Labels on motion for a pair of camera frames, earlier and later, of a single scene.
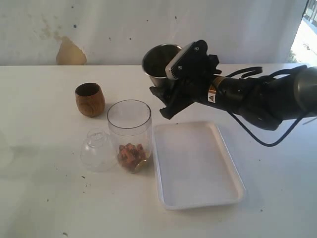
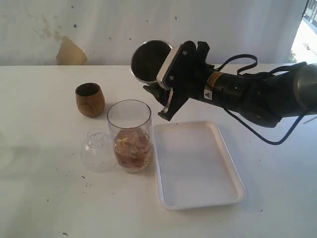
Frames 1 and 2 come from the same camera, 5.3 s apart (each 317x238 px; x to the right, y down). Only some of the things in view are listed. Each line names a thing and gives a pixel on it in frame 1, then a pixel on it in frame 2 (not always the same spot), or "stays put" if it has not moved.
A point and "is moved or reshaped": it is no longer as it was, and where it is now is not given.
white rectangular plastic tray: x=194 y=167 stays put
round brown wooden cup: x=89 y=99 stays put
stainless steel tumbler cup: x=155 y=60 is moved or reshaped
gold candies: x=130 y=155 is moved or reshaped
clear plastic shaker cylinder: x=130 y=127 stays put
